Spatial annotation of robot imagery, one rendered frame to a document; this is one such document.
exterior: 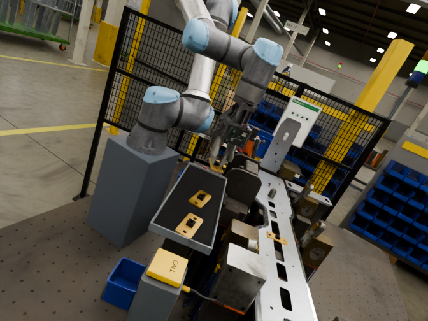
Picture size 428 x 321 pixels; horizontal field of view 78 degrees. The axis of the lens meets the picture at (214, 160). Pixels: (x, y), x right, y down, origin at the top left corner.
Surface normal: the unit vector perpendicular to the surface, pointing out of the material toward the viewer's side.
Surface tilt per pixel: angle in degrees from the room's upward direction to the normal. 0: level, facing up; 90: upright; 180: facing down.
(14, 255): 0
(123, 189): 90
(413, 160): 90
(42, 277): 0
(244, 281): 90
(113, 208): 90
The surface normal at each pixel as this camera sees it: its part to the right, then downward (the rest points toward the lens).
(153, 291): -0.13, 0.33
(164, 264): 0.37, -0.86
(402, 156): -0.42, 0.19
